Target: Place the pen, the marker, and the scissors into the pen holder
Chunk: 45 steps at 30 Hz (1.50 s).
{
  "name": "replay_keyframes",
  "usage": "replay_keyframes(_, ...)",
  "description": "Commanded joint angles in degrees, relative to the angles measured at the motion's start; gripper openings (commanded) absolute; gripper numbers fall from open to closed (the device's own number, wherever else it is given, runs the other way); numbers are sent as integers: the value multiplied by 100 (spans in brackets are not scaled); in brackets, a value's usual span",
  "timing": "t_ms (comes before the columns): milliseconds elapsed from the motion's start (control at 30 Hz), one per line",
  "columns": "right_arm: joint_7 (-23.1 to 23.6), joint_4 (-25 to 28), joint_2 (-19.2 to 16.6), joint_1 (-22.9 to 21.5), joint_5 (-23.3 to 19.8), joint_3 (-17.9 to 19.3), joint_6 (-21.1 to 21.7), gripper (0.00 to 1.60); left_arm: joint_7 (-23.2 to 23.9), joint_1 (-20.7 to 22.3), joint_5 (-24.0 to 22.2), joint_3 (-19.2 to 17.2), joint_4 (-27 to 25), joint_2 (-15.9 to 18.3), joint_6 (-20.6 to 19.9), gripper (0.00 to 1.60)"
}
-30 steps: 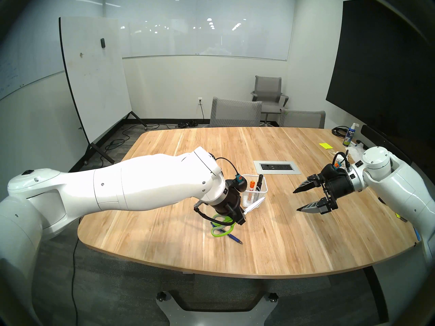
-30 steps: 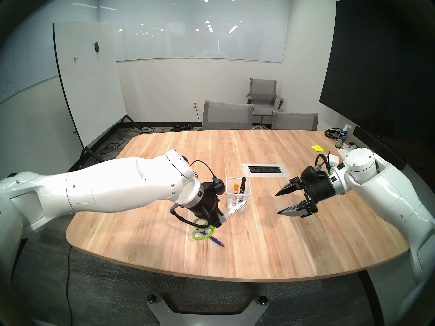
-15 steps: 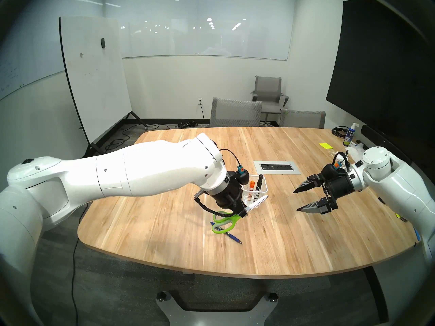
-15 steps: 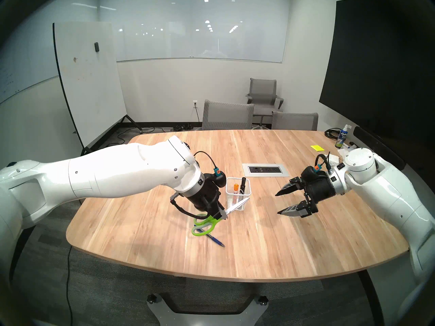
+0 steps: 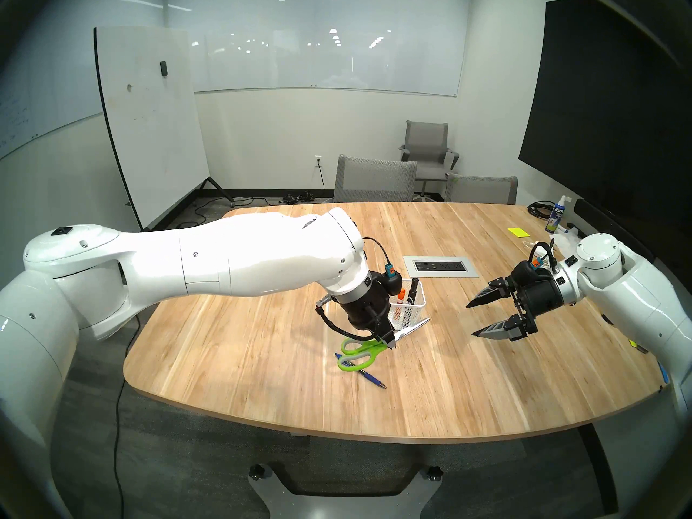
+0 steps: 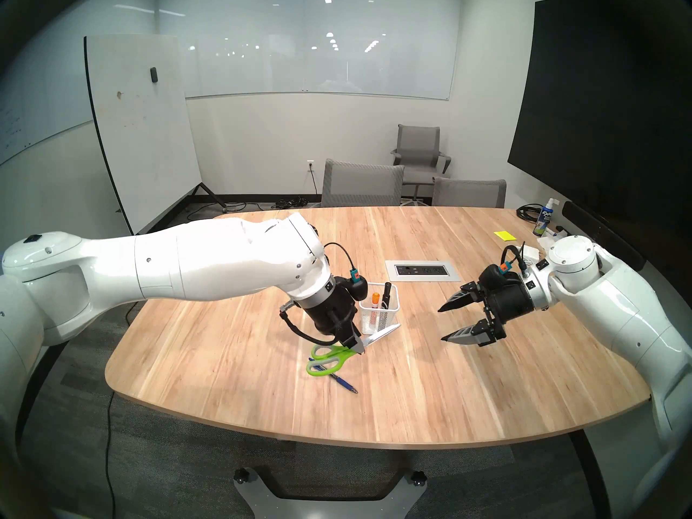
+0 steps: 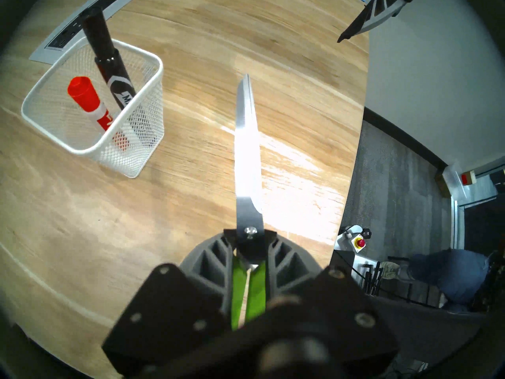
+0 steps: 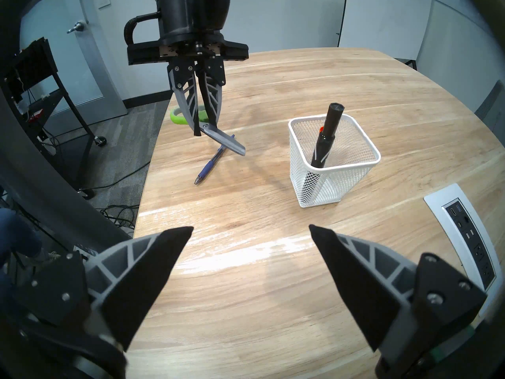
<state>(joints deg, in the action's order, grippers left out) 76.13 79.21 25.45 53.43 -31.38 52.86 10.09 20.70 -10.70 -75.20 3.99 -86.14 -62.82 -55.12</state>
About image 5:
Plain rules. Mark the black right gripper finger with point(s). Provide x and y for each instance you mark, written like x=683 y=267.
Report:
x=503 y=330
x=494 y=293

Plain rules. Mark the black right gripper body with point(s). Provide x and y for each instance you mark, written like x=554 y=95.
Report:
x=540 y=297

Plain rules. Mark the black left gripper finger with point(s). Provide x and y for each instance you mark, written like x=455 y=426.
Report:
x=392 y=337
x=386 y=344

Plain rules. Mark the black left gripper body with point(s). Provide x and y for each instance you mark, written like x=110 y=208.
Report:
x=367 y=312

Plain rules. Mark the black permanent marker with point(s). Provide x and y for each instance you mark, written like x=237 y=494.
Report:
x=414 y=285

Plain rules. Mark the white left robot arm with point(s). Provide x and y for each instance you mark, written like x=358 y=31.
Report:
x=243 y=258

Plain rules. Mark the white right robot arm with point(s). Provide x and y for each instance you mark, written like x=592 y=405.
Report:
x=638 y=301

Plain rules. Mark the white mesh pen holder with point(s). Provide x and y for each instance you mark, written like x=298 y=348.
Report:
x=416 y=312

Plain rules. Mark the blue ballpoint pen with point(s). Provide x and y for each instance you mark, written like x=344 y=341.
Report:
x=376 y=381

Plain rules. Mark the grey table power outlet panel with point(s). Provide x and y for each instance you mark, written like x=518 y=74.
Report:
x=440 y=265

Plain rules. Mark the yellow sticky note pad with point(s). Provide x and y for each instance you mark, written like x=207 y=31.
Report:
x=518 y=232

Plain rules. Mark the whiteboard cleaner spray bottle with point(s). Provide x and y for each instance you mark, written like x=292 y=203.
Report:
x=556 y=218

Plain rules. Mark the black video sound bar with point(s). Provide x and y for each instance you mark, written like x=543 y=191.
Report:
x=600 y=220

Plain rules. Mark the grey mesh-back chair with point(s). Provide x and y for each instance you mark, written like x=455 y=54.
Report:
x=481 y=191
x=373 y=180

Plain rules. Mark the yellow grey block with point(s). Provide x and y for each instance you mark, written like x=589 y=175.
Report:
x=633 y=344

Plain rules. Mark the blue plastic stick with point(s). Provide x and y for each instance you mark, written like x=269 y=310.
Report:
x=664 y=373

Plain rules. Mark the grey armrest swivel chair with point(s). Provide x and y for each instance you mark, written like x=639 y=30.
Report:
x=427 y=139

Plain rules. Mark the rolling whiteboard on stand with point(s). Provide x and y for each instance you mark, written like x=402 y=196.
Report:
x=151 y=128

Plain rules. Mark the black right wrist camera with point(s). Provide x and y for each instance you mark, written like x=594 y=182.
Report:
x=524 y=270

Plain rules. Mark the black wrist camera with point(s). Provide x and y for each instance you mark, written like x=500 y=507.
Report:
x=393 y=283
x=524 y=270

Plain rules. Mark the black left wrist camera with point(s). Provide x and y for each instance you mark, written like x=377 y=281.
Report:
x=393 y=283

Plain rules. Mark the large black wall screen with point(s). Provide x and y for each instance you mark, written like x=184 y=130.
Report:
x=605 y=118

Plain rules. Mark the wall mounted glass whiteboard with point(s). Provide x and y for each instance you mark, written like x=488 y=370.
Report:
x=335 y=58

